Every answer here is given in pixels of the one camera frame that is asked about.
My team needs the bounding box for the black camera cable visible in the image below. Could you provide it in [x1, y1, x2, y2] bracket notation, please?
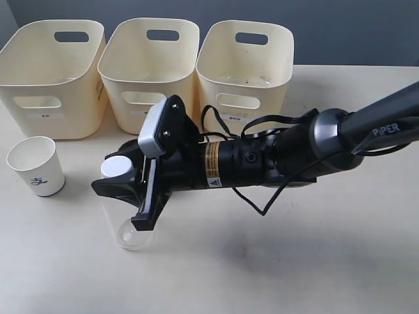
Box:
[200, 105, 364, 217]

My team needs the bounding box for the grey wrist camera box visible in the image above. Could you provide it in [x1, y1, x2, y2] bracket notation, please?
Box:
[137, 95, 204, 159]

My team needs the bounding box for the white paper cup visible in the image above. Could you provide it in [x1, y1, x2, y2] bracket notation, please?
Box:
[7, 136, 65, 197]

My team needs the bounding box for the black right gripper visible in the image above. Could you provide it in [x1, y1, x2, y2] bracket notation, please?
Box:
[91, 139, 316, 232]

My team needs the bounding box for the cream bin labelled plastic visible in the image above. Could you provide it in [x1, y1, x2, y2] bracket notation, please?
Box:
[196, 20, 295, 134]

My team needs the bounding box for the cream bin labelled paper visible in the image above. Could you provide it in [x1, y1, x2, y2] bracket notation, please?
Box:
[98, 18, 200, 134]

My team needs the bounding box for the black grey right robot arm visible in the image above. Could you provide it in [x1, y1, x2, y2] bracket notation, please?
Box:
[91, 83, 418, 232]

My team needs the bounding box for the clear plastic bottle white cap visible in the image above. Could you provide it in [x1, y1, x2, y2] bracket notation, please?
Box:
[100, 156, 154, 251]

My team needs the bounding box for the cream bin labelled wood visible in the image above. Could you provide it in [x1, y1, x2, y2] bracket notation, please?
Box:
[1, 20, 107, 139]

